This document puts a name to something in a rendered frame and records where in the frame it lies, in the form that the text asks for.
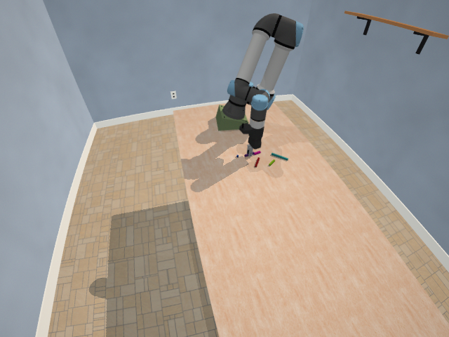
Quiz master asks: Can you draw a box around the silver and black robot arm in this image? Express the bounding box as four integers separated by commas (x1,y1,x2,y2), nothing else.
223,13,304,121

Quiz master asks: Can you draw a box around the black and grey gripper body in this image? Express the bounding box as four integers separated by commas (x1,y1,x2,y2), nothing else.
239,118,265,150

